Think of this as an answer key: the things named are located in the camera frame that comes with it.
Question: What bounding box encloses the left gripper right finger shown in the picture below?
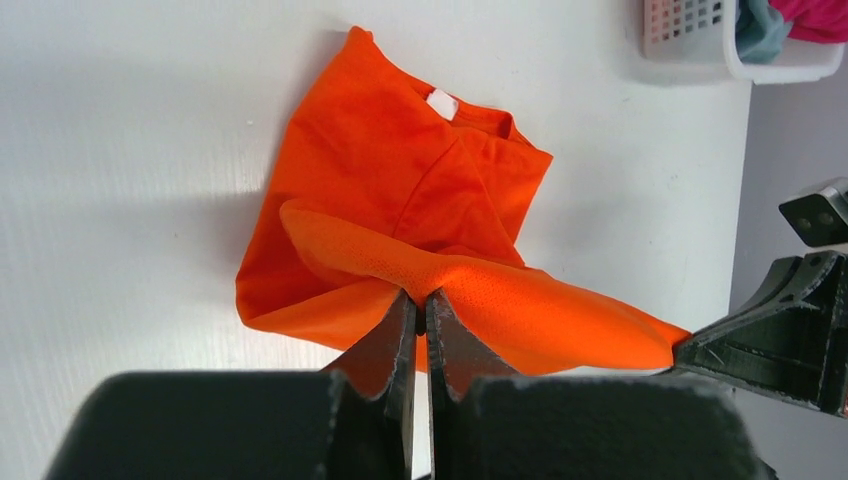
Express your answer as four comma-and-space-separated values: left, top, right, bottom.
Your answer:
425, 289, 517, 479

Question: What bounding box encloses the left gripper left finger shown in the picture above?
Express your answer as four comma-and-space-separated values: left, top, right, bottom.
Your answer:
324, 291, 418, 479

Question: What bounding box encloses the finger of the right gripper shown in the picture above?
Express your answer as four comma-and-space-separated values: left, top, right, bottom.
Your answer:
673, 250, 847, 418

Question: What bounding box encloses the orange t shirt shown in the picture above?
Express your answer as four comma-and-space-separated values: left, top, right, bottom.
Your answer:
235, 27, 688, 375

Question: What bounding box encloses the grey blue t shirt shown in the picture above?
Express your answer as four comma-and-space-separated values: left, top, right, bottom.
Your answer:
735, 0, 792, 65

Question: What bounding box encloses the magenta t shirt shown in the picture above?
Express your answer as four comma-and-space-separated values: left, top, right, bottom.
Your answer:
769, 0, 847, 44

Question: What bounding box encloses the white plastic laundry basket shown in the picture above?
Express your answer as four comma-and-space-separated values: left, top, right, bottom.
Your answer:
641, 1, 846, 85

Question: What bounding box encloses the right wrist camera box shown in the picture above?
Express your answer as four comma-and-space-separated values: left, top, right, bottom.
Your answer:
778, 177, 847, 248

